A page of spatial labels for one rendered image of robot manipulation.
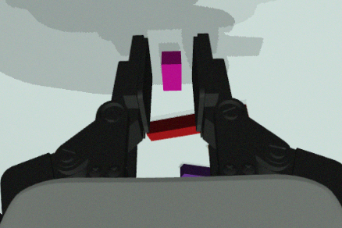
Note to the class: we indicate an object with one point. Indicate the magenta block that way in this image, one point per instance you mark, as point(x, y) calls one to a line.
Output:
point(171, 71)

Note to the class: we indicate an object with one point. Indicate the red rod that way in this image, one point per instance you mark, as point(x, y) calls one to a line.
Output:
point(172, 127)

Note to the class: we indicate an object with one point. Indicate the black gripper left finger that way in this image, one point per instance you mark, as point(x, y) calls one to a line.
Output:
point(100, 149)

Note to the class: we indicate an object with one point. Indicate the purple rod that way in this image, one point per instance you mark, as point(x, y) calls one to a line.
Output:
point(187, 170)

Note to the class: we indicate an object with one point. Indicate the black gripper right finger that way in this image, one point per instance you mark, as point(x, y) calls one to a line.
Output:
point(243, 146)

